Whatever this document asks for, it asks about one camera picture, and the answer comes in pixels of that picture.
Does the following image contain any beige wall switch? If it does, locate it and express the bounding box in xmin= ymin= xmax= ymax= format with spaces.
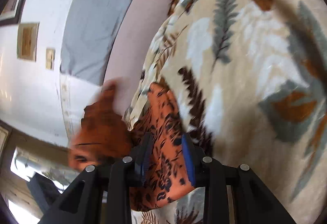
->
xmin=45 ymin=48 xmax=55 ymax=70

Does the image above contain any beige leaf print blanket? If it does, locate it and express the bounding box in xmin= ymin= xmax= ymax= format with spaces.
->
xmin=124 ymin=0 xmax=326 ymax=223

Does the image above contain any grey pillow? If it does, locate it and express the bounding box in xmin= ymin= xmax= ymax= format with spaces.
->
xmin=60 ymin=0 xmax=132 ymax=86

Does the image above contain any orange black floral garment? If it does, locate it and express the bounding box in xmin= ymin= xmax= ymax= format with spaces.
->
xmin=68 ymin=80 xmax=193 ymax=212

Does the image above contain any wooden door with glass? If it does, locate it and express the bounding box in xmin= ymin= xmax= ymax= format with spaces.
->
xmin=1 ymin=122 xmax=78 ymax=219

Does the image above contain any framed wall plaque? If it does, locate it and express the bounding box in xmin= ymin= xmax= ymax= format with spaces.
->
xmin=17 ymin=23 xmax=39 ymax=62

